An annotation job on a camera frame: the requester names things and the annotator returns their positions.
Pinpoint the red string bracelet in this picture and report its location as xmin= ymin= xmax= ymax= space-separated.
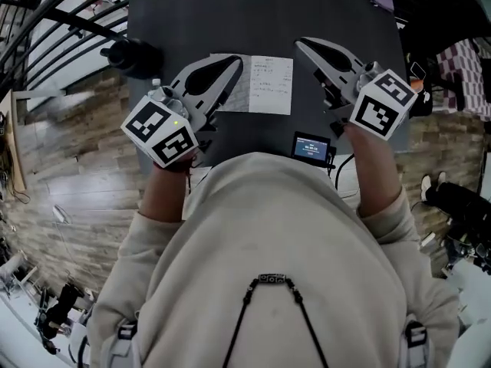
xmin=153 ymin=158 xmax=197 ymax=176

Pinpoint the black metal railing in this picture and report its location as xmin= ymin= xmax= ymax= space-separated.
xmin=0 ymin=0 xmax=154 ymax=91

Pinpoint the small black display screen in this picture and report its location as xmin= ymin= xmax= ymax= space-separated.
xmin=290 ymin=130 xmax=333 ymax=163

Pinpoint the blue book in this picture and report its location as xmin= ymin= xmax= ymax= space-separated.
xmin=209 ymin=53 xmax=295 ymax=116

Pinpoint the white power adapter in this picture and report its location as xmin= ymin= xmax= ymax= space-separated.
xmin=52 ymin=204 xmax=71 ymax=224

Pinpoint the person's right forearm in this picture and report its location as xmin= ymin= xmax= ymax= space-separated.
xmin=347 ymin=124 xmax=404 ymax=219

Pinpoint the black display cable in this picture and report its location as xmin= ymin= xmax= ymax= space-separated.
xmin=325 ymin=149 xmax=356 ymax=192

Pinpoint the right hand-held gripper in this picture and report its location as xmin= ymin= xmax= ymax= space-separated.
xmin=294 ymin=36 xmax=420 ymax=143

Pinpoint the checkered cloth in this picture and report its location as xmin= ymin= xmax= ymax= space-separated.
xmin=436 ymin=38 xmax=491 ymax=123

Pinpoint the grey backpack strap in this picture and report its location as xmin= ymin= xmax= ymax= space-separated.
xmin=101 ymin=320 xmax=140 ymax=368
xmin=400 ymin=318 xmax=433 ymax=368

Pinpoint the person's left forearm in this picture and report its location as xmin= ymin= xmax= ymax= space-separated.
xmin=138 ymin=159 xmax=193 ymax=224

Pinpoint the person's beige sweatshirt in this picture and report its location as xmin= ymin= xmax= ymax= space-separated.
xmin=87 ymin=151 xmax=461 ymax=368

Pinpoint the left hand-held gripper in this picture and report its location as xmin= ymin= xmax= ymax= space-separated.
xmin=120 ymin=54 xmax=245 ymax=170

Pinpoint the black printed bag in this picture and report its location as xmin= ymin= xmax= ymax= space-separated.
xmin=405 ymin=59 xmax=435 ymax=119

